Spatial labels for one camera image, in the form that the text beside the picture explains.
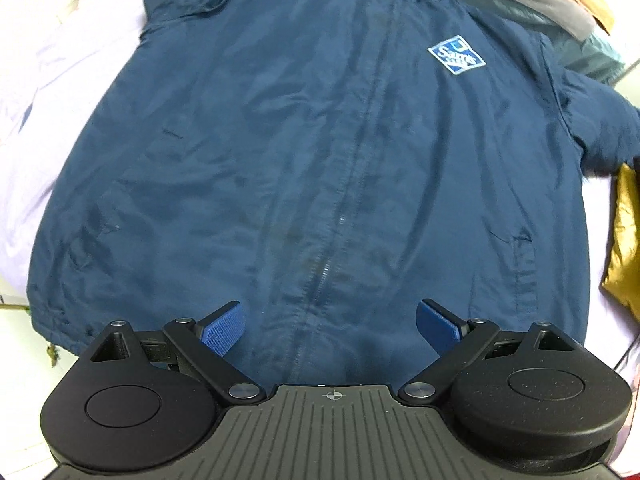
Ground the light blue garment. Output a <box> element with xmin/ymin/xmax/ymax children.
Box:
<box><xmin>461</xmin><ymin>0</ymin><xmax>626</xmax><ymax>86</ymax></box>

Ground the purple floral bed sheet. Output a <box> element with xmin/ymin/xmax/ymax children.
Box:
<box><xmin>1</xmin><ymin>0</ymin><xmax>145</xmax><ymax>307</ymax></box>

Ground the mustard yellow garment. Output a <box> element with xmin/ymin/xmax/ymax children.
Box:
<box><xmin>601</xmin><ymin>164</ymin><xmax>640</xmax><ymax>321</ymax></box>

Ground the navy blue padded jacket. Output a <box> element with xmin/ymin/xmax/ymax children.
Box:
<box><xmin>27</xmin><ymin>0</ymin><xmax>639</xmax><ymax>387</ymax></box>

